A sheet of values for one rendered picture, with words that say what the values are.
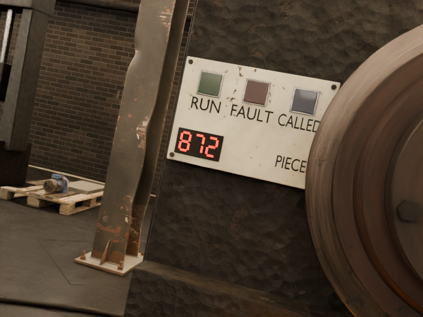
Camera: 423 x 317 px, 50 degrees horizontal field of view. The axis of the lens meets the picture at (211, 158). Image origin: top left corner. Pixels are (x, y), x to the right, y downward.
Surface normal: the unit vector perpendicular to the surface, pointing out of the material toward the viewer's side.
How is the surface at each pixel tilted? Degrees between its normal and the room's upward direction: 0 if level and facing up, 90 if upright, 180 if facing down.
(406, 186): 90
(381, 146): 90
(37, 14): 89
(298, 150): 90
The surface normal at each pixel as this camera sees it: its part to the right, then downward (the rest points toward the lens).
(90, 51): -0.21, 0.01
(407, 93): -0.69, -0.65
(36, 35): 0.91, 0.18
